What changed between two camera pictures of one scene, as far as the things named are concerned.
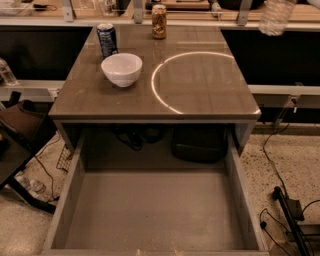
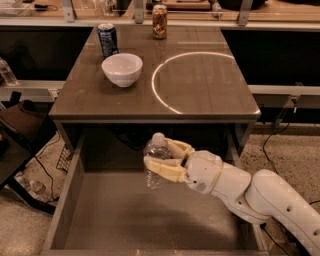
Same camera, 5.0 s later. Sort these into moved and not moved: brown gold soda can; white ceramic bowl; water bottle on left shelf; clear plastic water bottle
Moved: clear plastic water bottle
Not moved: brown gold soda can; white ceramic bowl; water bottle on left shelf
